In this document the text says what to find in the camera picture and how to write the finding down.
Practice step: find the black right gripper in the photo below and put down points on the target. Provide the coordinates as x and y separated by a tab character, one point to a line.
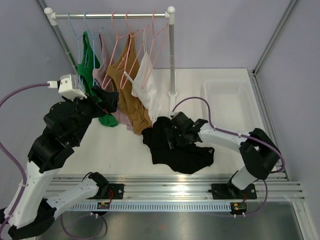
172	131

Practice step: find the mauve tank top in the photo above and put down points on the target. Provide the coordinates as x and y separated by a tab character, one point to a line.
118	117

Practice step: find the silver white clothes rack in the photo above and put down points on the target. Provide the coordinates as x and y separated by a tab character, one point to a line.
53	18

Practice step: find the white tank top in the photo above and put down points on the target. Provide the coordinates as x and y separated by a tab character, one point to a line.
148	96

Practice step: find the blue hanger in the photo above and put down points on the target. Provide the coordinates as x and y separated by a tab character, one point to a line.
79	42
92	38

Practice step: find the blue hanger far left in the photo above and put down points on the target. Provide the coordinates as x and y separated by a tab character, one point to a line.
79	42

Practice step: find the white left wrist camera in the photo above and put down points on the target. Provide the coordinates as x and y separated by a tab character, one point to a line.
68	87

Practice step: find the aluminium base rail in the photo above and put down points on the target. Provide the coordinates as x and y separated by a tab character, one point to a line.
194	188

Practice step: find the pink hanger of black top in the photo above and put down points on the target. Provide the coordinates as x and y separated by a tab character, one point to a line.
158	38

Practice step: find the white slotted cable duct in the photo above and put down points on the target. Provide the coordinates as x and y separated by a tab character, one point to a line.
151	206

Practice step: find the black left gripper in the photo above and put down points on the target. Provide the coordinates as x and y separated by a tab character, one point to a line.
109	102

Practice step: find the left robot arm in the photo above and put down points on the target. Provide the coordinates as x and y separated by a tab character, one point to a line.
30	213

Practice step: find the brown tank top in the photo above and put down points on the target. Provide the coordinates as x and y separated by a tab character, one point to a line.
131	106

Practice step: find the black tank top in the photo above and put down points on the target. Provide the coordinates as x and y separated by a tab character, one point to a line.
182	159

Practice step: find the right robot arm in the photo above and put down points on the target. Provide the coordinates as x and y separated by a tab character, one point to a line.
258	152

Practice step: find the green tank top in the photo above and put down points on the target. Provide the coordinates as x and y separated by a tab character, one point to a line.
86	67

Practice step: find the white plastic basket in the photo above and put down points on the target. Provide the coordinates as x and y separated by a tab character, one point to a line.
232	105

